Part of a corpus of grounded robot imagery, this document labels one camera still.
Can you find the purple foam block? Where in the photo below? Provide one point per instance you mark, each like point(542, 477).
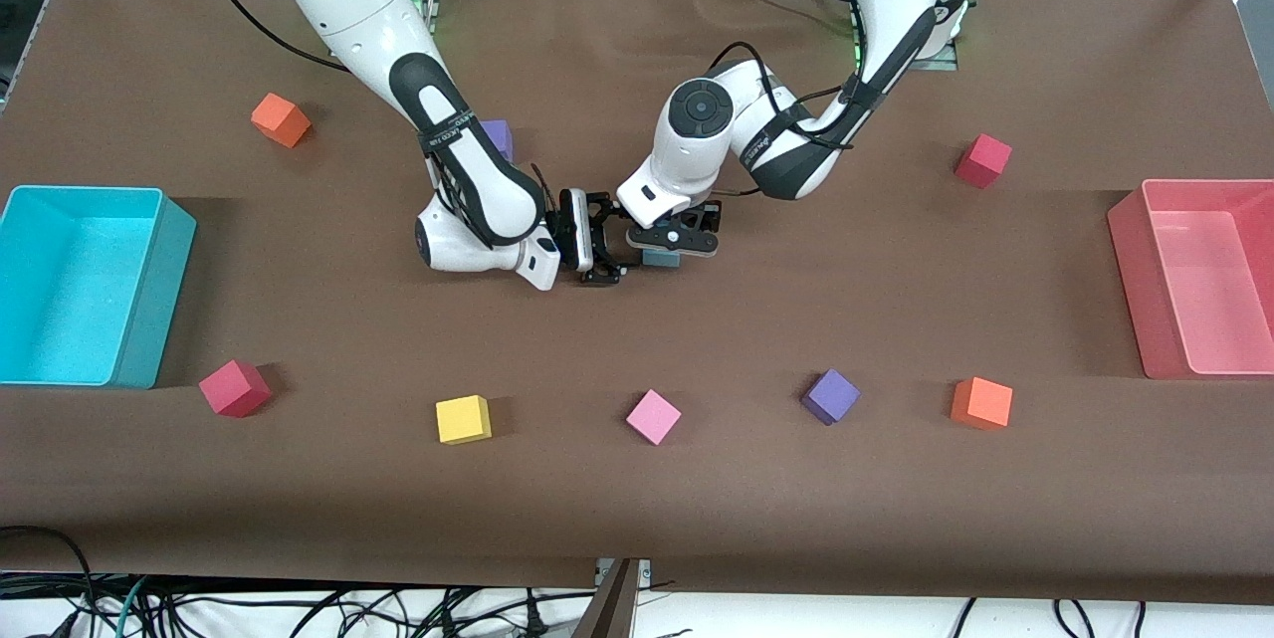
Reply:
point(831, 395)
point(500, 135)

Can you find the teal plastic bin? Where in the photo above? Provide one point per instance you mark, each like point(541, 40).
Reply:
point(80, 290)

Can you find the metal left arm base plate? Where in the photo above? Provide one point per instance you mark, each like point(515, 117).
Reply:
point(946, 61)

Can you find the orange foam block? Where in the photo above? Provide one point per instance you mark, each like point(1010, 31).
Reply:
point(281, 122)
point(981, 403)

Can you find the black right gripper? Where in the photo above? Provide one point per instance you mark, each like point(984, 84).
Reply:
point(601, 242)

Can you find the pink plastic bin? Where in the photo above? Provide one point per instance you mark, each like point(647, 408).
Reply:
point(1204, 280)

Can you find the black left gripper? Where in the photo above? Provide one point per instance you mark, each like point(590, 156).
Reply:
point(709, 214)

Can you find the red foam block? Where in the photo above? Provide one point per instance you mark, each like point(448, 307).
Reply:
point(983, 160)
point(234, 387)

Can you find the yellow foam block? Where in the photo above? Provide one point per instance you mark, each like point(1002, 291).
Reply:
point(463, 419)

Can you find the light blue foam block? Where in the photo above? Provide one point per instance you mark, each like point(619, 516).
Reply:
point(661, 261)

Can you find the small metal bracket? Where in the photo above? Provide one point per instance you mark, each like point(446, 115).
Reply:
point(645, 570)

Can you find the pink foam block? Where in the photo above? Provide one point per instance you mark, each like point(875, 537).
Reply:
point(653, 416)

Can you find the brown table mat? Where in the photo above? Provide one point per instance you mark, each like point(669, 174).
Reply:
point(637, 499)

